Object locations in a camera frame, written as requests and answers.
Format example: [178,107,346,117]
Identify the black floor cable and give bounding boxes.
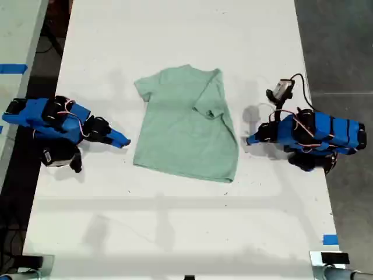
[39,27,64,57]

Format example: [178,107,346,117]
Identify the pale green T-shirt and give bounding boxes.
[133,64,240,184]

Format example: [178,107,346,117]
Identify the short blue tape strip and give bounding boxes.
[322,233,340,246]

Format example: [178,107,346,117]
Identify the small black box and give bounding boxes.
[321,252,350,266]
[20,254,45,270]

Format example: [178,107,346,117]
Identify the grey metal pipe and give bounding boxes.
[322,266,373,280]

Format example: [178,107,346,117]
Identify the white metal bracket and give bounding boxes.
[309,250,351,280]

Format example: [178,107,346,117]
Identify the long blue tape strip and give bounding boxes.
[0,64,29,75]

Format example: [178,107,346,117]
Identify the black camera cable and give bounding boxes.
[290,73,315,113]

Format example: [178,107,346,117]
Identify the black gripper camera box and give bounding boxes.
[41,145,74,168]
[265,79,295,103]

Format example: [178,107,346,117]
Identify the white side table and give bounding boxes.
[0,0,50,187]

